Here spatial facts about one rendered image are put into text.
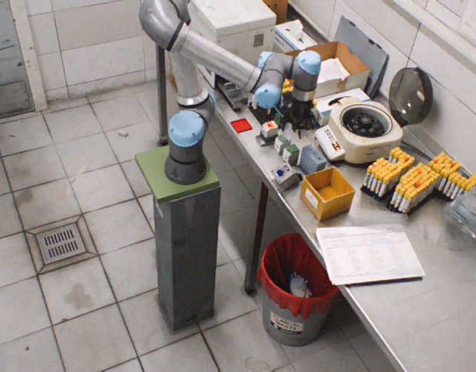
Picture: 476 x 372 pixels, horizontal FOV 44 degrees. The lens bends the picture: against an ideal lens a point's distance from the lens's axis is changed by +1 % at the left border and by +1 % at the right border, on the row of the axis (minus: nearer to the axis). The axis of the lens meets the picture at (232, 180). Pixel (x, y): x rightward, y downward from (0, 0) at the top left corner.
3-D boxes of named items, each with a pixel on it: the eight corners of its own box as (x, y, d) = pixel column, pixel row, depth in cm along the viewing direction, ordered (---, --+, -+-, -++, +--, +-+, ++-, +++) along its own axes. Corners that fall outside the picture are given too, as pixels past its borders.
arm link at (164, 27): (135, 8, 161) (287, 94, 170) (147, -12, 168) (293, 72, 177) (122, 38, 169) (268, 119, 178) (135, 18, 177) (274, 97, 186)
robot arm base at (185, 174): (170, 188, 204) (170, 169, 196) (160, 159, 213) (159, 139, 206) (211, 180, 208) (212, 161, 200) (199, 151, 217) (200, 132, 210)
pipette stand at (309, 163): (295, 167, 219) (299, 147, 212) (310, 162, 221) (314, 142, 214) (309, 184, 213) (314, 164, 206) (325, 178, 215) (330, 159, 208)
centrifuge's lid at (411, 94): (401, 53, 218) (420, 53, 220) (378, 107, 235) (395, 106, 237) (431, 87, 203) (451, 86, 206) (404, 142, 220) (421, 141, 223)
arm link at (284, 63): (256, 65, 178) (291, 71, 177) (263, 45, 186) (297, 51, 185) (254, 85, 184) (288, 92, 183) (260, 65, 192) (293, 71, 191)
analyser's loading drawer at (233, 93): (212, 80, 251) (213, 71, 247) (226, 77, 253) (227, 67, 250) (233, 108, 238) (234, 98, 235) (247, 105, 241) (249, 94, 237)
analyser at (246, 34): (188, 55, 267) (188, -7, 246) (241, 43, 276) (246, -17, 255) (216, 93, 248) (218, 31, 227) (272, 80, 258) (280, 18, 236)
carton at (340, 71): (277, 81, 257) (282, 52, 246) (333, 67, 267) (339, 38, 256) (306, 114, 242) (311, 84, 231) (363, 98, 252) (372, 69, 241)
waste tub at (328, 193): (298, 196, 208) (302, 176, 201) (329, 185, 213) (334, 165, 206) (319, 222, 200) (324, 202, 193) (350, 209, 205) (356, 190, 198)
